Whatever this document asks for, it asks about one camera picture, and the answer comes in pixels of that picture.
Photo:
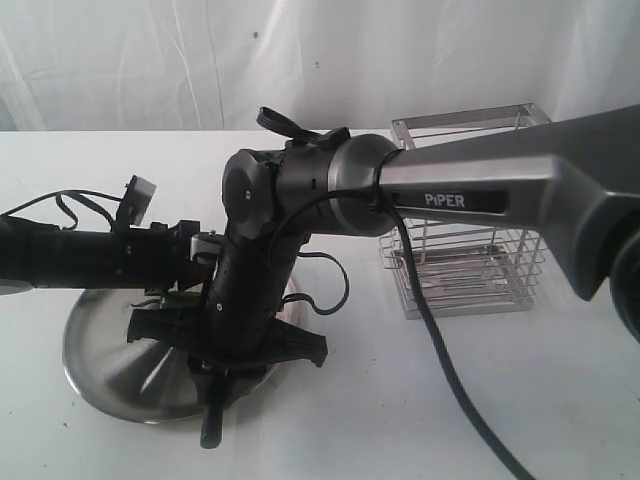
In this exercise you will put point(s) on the white background curtain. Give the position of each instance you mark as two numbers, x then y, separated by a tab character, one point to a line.
210	65

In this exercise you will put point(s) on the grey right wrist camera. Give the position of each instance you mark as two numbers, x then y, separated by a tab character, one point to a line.
205	247

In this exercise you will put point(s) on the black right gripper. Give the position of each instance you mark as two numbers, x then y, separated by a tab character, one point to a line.
247	289

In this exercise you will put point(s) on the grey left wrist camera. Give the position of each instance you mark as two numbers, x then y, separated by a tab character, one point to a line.
135	202

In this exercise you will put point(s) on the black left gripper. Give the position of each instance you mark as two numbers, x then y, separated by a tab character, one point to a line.
158	258

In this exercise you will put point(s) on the black handled kitchen knife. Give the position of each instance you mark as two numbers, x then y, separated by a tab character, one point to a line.
217	386

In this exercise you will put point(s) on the steel wire utensil rack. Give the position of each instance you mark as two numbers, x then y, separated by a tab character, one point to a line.
464	269

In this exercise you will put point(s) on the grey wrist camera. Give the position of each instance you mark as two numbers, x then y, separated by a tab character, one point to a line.
205	247
135	202

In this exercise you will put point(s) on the round stainless steel plate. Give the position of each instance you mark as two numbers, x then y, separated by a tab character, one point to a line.
141	382

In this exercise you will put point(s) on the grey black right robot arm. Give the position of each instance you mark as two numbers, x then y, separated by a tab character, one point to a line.
574	182

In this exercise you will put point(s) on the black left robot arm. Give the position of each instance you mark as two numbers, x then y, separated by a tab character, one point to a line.
36	255

